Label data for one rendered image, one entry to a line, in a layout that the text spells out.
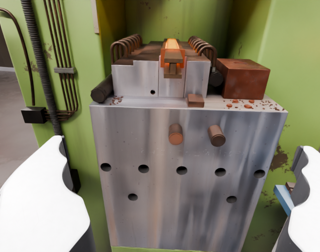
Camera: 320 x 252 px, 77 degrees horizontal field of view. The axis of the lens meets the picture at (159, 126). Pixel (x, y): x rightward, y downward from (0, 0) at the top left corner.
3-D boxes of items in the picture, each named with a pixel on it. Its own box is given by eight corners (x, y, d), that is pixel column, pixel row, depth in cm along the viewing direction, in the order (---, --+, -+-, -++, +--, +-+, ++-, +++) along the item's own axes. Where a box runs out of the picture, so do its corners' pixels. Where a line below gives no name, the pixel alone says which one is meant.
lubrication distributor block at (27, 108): (44, 124, 61) (40, 110, 59) (24, 123, 61) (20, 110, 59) (49, 119, 64) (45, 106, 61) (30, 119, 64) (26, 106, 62)
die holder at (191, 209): (240, 253, 58) (289, 112, 38) (110, 246, 59) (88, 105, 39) (208, 146, 108) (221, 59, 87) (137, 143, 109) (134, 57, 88)
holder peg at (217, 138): (224, 147, 37) (227, 135, 36) (209, 147, 37) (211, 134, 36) (219, 136, 41) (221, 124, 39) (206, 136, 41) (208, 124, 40)
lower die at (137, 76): (205, 98, 43) (211, 57, 39) (114, 95, 44) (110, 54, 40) (189, 62, 81) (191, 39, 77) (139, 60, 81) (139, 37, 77)
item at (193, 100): (187, 99, 43) (187, 93, 42) (201, 99, 43) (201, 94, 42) (187, 107, 39) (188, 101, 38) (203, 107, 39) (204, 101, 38)
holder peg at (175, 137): (182, 146, 37) (183, 133, 36) (167, 145, 37) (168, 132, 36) (181, 135, 41) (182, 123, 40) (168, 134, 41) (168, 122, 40)
